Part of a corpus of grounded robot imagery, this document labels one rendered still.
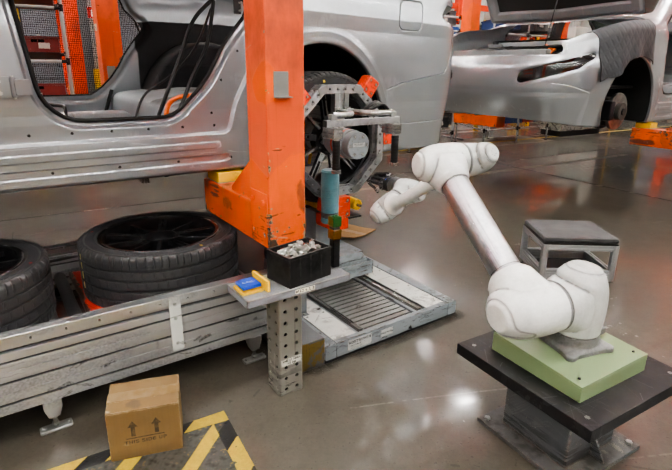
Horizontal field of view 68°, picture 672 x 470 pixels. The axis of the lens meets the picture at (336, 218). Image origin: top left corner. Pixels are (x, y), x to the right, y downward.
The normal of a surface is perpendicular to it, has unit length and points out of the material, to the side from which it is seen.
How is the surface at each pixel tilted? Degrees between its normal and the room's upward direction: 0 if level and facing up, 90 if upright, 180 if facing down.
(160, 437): 90
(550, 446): 90
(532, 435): 90
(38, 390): 90
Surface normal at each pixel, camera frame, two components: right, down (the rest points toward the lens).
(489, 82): -0.81, 0.13
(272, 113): 0.58, 0.25
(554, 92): -0.36, 0.28
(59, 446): 0.01, -0.96
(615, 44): 0.30, 0.23
